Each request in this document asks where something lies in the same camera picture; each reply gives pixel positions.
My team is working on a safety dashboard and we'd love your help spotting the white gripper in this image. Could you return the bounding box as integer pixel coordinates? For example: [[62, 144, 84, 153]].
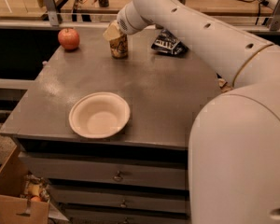
[[103, 1, 151, 41]]

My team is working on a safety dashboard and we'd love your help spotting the orange soda can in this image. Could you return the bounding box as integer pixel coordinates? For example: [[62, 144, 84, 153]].
[[109, 35, 128, 59]]

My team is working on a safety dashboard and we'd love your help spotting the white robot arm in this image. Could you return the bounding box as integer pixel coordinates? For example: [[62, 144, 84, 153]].
[[117, 0, 280, 224]]

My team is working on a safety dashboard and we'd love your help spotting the white paper bowl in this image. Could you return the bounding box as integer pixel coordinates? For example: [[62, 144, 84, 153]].
[[68, 92, 131, 139]]

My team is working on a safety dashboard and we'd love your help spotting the red apple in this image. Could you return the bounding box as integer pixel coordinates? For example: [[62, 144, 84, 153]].
[[58, 28, 80, 50]]

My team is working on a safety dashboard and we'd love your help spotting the blue chip bag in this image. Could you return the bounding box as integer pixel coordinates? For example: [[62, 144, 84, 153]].
[[151, 29, 188, 56]]

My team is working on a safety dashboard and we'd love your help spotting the small brown plate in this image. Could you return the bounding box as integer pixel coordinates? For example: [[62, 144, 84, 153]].
[[218, 78, 232, 93]]

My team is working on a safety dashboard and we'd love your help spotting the grey drawer cabinet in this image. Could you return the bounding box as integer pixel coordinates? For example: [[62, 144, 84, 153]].
[[2, 28, 220, 224]]

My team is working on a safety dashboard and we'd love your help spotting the cardboard box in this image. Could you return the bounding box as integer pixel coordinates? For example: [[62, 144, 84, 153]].
[[0, 147, 49, 224]]

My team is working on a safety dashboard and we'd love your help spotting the metal bracket left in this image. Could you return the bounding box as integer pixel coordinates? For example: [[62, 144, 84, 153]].
[[43, 0, 60, 26]]

